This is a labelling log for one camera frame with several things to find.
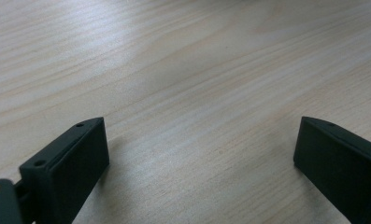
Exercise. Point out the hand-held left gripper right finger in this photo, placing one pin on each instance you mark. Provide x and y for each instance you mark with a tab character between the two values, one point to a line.
342	168

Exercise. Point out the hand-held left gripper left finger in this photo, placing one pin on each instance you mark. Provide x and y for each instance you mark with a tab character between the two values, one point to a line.
68	174

